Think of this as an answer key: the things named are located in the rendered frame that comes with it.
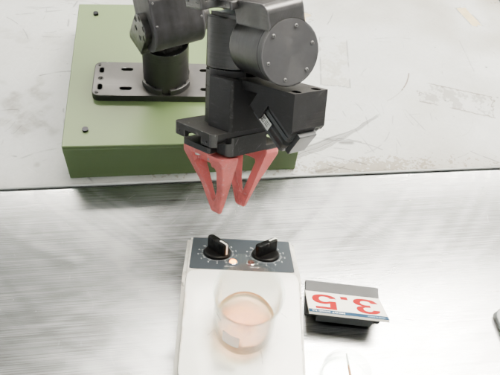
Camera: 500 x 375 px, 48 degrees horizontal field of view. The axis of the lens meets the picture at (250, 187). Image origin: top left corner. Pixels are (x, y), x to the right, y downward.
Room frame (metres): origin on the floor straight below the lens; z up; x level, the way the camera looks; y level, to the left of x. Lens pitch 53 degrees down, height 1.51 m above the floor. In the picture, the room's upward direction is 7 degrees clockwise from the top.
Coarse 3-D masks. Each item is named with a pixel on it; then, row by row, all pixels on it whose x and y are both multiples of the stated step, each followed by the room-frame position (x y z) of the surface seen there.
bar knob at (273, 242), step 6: (270, 240) 0.35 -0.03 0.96; (276, 240) 0.35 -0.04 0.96; (258, 246) 0.33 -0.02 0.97; (264, 246) 0.33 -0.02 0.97; (270, 246) 0.34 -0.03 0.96; (276, 246) 0.34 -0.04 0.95; (252, 252) 0.33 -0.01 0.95; (258, 252) 0.33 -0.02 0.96; (264, 252) 0.33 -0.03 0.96; (270, 252) 0.34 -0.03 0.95; (276, 252) 0.34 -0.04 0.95; (258, 258) 0.32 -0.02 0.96; (264, 258) 0.32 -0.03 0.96; (270, 258) 0.32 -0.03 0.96; (276, 258) 0.33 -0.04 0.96
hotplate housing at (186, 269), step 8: (192, 240) 0.35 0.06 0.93; (184, 264) 0.31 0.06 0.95; (296, 264) 0.33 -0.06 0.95; (184, 272) 0.29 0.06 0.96; (296, 272) 0.31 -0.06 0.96; (184, 280) 0.28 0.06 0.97; (184, 288) 0.27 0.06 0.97; (176, 336) 0.22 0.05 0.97; (176, 344) 0.21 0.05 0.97; (176, 352) 0.20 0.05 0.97; (176, 360) 0.19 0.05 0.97; (304, 360) 0.21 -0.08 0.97; (176, 368) 0.18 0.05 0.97; (304, 368) 0.20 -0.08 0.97
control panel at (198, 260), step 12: (204, 240) 0.35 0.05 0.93; (228, 240) 0.36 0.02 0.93; (240, 240) 0.36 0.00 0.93; (252, 240) 0.36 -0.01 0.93; (264, 240) 0.37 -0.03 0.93; (192, 252) 0.33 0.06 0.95; (240, 252) 0.33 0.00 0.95; (288, 252) 0.34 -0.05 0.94; (192, 264) 0.30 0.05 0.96; (204, 264) 0.30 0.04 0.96; (216, 264) 0.31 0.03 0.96; (276, 264) 0.32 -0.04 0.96; (288, 264) 0.32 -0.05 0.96
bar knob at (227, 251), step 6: (210, 234) 0.35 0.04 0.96; (210, 240) 0.34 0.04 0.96; (216, 240) 0.34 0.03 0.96; (222, 240) 0.34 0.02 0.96; (210, 246) 0.33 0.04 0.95; (216, 246) 0.33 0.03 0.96; (222, 246) 0.33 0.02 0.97; (204, 252) 0.33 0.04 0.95; (210, 252) 0.32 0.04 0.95; (216, 252) 0.33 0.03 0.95; (222, 252) 0.32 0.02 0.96; (228, 252) 0.33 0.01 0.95; (210, 258) 0.32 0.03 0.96; (216, 258) 0.32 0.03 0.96; (222, 258) 0.32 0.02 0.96
